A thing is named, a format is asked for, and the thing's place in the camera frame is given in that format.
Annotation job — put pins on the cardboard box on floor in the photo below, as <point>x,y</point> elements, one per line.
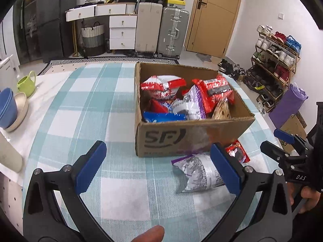
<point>292,126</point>

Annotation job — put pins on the plaid teal tablecloth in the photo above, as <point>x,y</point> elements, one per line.
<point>128,194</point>

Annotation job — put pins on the green watering can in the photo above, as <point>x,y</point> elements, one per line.
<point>27,84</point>

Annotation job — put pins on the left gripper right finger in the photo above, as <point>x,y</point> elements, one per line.
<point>272,219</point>

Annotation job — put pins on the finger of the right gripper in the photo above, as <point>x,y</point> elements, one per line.
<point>275,153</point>
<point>290,137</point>

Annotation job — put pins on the red crisp snack bag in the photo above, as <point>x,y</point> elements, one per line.
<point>214,90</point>

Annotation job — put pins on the beige suitcase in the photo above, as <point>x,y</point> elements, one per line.
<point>149,17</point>

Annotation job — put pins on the small red candy pack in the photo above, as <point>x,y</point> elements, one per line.
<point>236,150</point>

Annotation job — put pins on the purple rolled mat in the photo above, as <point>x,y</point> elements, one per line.
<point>288,105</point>

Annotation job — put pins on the blue bowl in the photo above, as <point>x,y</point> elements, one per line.
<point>9,110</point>

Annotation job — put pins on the wooden door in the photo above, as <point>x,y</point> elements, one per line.
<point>211,26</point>

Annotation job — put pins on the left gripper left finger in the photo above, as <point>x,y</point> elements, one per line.
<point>54,210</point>

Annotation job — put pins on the woven laundry basket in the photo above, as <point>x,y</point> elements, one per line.
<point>93,39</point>

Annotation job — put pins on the right hand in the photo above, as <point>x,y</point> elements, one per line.
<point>309,198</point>

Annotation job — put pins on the SF cardboard box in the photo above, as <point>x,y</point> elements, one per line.
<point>173,138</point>

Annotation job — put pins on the black refrigerator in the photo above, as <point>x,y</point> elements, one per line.
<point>41,30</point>

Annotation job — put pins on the blue snack bag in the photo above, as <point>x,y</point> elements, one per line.
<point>152,117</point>

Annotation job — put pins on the silver purple snack bag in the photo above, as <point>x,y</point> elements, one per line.
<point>200,172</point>

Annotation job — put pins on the white red chip bag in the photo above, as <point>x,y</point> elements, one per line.
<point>163,87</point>

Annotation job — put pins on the left hand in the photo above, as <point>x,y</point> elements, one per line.
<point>154,234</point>

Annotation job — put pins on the cream tumbler cup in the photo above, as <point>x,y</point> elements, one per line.
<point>10,158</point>

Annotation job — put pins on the white drawer desk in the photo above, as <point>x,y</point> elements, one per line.
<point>120,20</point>

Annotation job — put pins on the shoe rack with shoes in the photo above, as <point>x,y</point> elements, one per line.
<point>274,63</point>

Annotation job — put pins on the chocolate chip bread pack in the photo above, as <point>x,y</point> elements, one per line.
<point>221,111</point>

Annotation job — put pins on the silver suitcase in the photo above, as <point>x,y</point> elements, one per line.
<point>173,27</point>

